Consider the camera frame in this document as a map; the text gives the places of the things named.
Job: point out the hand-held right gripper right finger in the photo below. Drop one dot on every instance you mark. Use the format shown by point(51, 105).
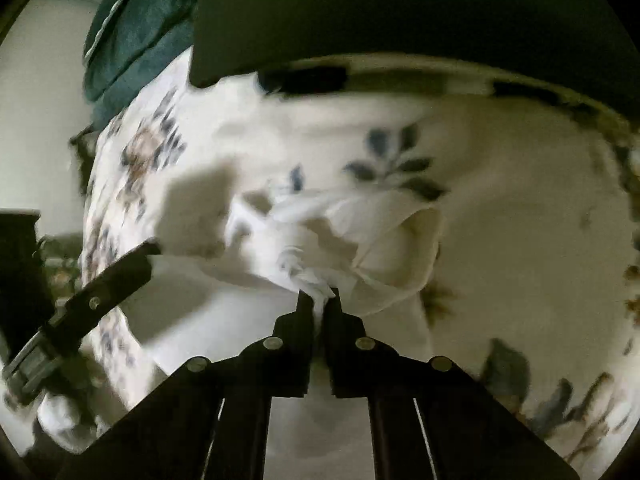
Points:
point(334, 305)

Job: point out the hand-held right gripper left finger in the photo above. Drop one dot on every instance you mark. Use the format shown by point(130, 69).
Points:
point(303, 305)

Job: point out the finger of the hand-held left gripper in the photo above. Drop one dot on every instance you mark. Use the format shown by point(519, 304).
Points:
point(111, 285)

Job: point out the white small garment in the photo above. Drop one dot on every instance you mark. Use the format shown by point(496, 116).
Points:
point(345, 245)

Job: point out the dark wooden nightstand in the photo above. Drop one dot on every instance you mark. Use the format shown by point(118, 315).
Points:
point(20, 270)

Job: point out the floral printed bedsheet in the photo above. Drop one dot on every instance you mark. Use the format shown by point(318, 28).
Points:
point(500, 210)

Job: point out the teal blanket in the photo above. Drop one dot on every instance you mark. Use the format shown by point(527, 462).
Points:
point(137, 30)

